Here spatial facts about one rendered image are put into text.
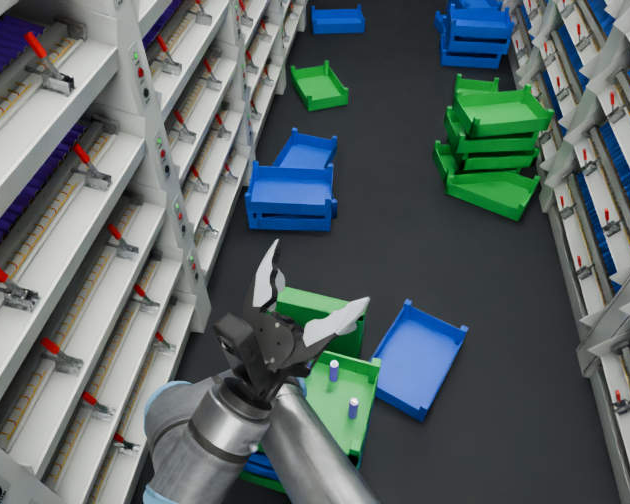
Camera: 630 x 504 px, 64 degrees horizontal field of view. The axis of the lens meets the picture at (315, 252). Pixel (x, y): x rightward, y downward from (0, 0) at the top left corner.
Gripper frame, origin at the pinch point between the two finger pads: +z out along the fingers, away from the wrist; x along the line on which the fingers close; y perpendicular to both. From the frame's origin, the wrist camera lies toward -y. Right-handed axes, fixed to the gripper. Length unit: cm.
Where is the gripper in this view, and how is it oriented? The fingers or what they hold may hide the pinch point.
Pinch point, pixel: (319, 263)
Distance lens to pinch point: 61.9
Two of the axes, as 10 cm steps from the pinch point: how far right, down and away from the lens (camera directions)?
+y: 4.2, 2.6, 8.7
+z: 5.3, -8.5, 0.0
